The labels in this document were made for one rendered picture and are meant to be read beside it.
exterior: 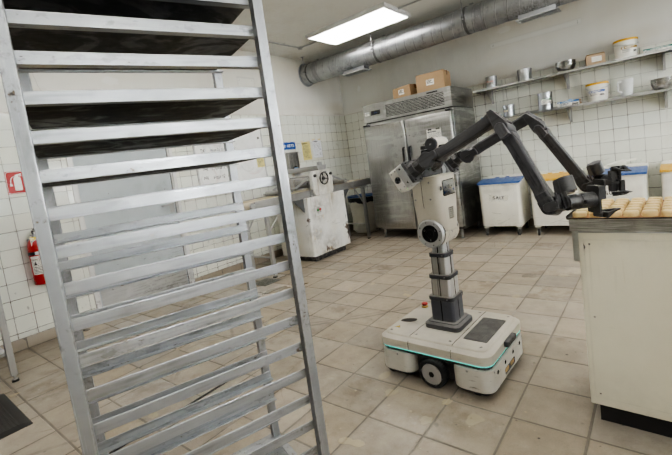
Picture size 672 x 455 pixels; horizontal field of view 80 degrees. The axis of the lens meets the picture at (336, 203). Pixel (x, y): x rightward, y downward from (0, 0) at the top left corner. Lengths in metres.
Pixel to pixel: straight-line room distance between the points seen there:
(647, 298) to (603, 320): 0.19
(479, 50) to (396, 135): 1.70
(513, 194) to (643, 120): 1.66
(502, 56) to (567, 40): 0.79
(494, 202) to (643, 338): 3.90
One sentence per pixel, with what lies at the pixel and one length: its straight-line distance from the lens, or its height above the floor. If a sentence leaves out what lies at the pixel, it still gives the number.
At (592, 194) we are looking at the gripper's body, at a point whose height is 1.02.
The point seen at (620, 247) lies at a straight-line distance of 1.94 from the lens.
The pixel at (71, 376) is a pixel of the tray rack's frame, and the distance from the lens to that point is 1.19.
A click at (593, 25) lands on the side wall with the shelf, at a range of 6.20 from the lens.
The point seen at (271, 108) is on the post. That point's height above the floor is 1.45.
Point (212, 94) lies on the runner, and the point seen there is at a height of 1.50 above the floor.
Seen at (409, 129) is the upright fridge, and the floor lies 1.58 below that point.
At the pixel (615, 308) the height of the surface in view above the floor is 0.53.
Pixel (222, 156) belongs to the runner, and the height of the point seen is 1.32.
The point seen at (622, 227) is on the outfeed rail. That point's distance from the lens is 1.93.
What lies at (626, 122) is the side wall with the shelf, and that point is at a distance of 6.06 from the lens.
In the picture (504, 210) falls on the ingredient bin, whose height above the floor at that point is 0.34.
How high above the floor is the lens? 1.26
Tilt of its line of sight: 6 degrees down
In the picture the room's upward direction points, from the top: 8 degrees counter-clockwise
